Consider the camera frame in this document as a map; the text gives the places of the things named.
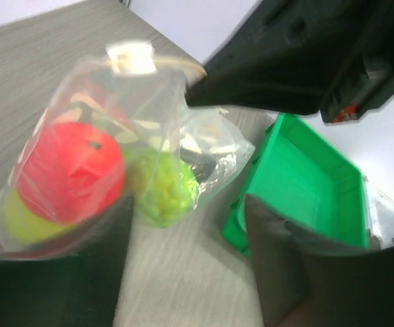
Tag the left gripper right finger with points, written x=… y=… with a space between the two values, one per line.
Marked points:
x=306 y=279

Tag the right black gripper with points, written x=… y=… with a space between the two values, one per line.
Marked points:
x=287 y=56

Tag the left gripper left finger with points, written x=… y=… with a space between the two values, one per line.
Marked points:
x=75 y=280

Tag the clear polka dot zip bag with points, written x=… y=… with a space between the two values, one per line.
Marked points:
x=116 y=139

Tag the yellow-green fake fruit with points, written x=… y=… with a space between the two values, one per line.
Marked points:
x=24 y=226

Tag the red fake apple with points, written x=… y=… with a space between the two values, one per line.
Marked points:
x=73 y=172

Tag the green fake apple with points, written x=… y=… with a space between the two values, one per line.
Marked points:
x=164 y=186

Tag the green plastic tray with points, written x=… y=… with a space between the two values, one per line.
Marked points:
x=301 y=175

